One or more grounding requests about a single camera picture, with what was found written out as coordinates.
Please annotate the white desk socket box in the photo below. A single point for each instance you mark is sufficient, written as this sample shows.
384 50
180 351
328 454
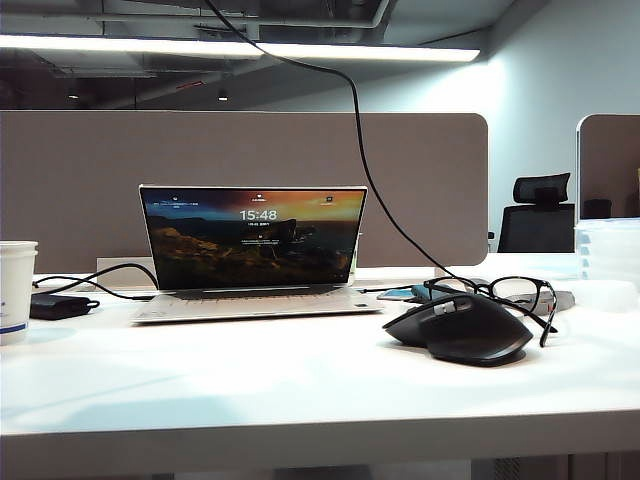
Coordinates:
125 279

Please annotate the wide brown desk partition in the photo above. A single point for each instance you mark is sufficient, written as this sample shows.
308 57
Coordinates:
75 200

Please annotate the narrow brown desk partition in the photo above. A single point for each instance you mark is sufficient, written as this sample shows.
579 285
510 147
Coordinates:
610 160

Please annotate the silver laptop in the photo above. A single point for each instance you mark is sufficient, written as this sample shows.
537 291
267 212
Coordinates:
250 240

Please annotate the black-framed eyeglasses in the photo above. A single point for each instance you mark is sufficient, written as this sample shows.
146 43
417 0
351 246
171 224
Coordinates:
484 286

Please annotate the black computer mouse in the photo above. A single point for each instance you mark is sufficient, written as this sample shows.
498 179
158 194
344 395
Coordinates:
465 335

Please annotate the black ceiling spotlight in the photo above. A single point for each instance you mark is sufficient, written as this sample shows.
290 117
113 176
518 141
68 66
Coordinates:
223 95

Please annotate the black mesh office chair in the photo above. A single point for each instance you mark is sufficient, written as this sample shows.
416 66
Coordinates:
537 230

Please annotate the long ceiling light strip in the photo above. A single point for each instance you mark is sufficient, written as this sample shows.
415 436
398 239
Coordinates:
150 46

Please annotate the black power adapter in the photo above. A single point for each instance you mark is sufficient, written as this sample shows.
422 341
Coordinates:
57 306

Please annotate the small black box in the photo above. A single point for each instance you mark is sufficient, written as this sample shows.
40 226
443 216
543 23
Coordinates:
597 209

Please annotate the translucent plastic storage boxes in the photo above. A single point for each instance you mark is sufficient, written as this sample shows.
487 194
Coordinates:
610 250

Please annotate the white paper cup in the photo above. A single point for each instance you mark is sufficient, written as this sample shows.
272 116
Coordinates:
15 290

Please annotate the white partition bracket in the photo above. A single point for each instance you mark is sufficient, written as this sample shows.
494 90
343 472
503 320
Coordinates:
440 273

